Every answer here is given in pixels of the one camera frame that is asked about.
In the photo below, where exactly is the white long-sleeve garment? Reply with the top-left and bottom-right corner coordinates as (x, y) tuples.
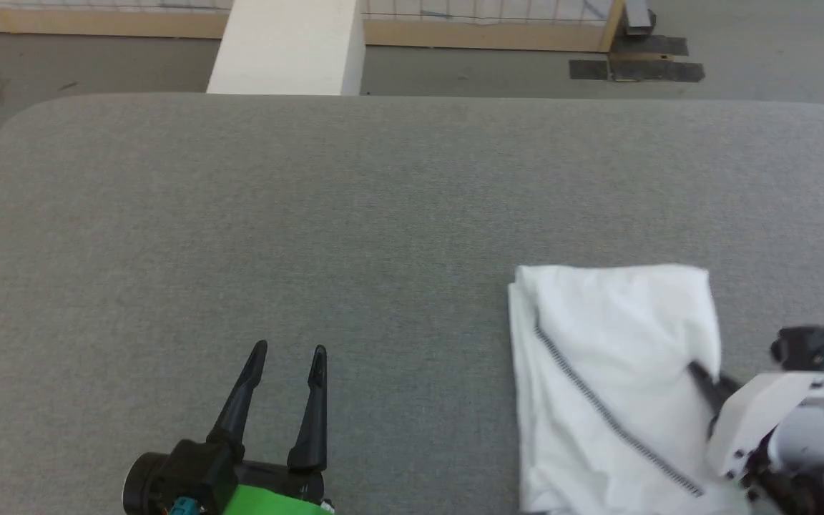
(507, 264), (752, 515)

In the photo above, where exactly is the wooden grid panel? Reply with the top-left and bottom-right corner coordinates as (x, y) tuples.
(0, 0), (627, 53)

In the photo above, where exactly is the white square pillar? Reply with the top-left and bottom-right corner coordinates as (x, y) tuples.
(206, 0), (367, 97)

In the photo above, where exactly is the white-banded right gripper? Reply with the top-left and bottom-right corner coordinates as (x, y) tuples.
(688, 361), (824, 480)

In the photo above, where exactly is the black floor tape patch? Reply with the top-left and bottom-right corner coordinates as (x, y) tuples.
(569, 36), (706, 82)

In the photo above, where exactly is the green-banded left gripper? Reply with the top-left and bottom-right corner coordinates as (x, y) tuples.
(169, 340), (334, 515)

